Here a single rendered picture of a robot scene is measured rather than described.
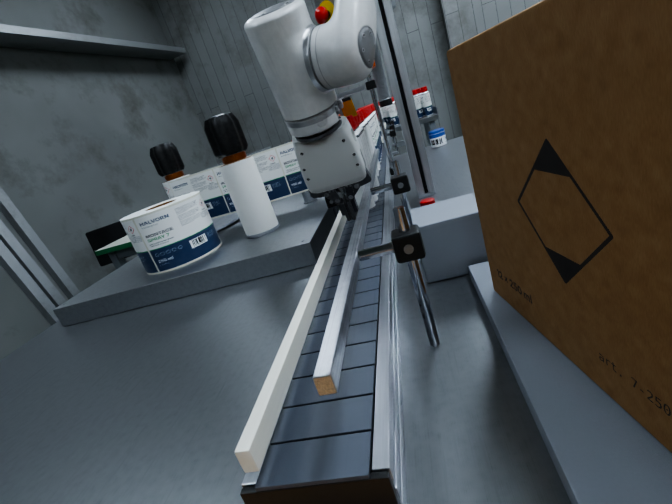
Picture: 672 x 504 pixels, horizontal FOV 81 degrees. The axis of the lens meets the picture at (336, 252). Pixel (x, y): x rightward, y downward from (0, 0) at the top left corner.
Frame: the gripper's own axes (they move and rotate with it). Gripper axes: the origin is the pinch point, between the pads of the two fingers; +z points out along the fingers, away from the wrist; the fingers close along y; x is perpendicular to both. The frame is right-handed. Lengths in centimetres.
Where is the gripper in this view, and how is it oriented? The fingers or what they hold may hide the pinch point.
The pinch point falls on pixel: (348, 207)
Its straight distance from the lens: 69.1
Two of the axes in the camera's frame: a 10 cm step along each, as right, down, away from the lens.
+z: 3.3, 7.2, 6.1
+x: -0.2, 6.5, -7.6
